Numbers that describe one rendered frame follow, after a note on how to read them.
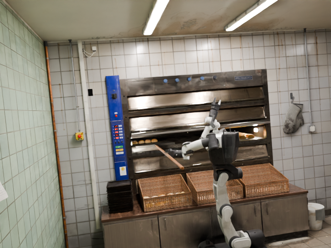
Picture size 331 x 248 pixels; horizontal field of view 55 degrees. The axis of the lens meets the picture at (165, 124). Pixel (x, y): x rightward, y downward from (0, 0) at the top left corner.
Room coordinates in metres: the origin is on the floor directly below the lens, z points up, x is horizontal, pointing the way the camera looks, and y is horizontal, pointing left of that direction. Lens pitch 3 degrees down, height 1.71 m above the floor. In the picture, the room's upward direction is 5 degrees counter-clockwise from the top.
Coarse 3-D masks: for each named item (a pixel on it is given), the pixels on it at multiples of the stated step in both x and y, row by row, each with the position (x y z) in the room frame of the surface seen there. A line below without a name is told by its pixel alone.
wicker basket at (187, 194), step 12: (144, 180) 3.90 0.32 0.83; (156, 180) 3.92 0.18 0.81; (168, 180) 3.95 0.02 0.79; (180, 180) 3.97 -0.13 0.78; (144, 192) 3.86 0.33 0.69; (168, 192) 3.90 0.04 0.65; (180, 192) 3.93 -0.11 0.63; (144, 204) 3.70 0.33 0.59; (156, 204) 3.46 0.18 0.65; (168, 204) 3.49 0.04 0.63; (180, 204) 3.52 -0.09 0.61
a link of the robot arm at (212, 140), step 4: (208, 136) 2.97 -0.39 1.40; (212, 136) 2.96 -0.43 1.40; (204, 140) 2.98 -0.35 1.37; (208, 140) 2.96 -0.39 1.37; (212, 140) 2.94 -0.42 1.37; (216, 140) 2.96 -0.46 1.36; (204, 144) 2.98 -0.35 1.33; (208, 144) 2.96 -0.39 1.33; (212, 144) 2.93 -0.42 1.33; (216, 144) 2.93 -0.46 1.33
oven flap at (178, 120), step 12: (228, 108) 4.17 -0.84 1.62; (240, 108) 4.19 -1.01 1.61; (252, 108) 4.21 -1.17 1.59; (132, 120) 3.95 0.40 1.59; (144, 120) 3.96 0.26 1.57; (156, 120) 3.98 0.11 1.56; (168, 120) 4.00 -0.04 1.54; (180, 120) 4.02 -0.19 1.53; (192, 120) 4.05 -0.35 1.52; (204, 120) 4.07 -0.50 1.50; (228, 120) 4.11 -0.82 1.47; (240, 120) 4.11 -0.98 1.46
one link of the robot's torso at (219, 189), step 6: (222, 174) 3.10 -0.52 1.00; (222, 180) 3.10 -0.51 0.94; (216, 186) 3.14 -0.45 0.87; (222, 186) 3.10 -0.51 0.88; (216, 192) 3.22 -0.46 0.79; (222, 192) 3.12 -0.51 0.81; (216, 198) 3.22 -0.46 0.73; (222, 198) 3.13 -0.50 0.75; (228, 198) 3.14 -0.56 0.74; (216, 204) 3.21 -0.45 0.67; (222, 204) 3.13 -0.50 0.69; (228, 204) 3.13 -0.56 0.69; (216, 210) 3.24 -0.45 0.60
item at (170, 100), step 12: (132, 96) 3.96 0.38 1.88; (144, 96) 3.98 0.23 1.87; (156, 96) 4.00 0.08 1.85; (168, 96) 4.02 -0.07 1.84; (180, 96) 4.04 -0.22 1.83; (192, 96) 4.06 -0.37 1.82; (204, 96) 4.09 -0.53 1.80; (216, 96) 4.11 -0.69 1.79; (228, 96) 4.13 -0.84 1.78; (240, 96) 4.15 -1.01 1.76; (252, 96) 4.17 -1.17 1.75; (132, 108) 3.88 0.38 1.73; (144, 108) 3.90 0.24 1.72; (156, 108) 3.95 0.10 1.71
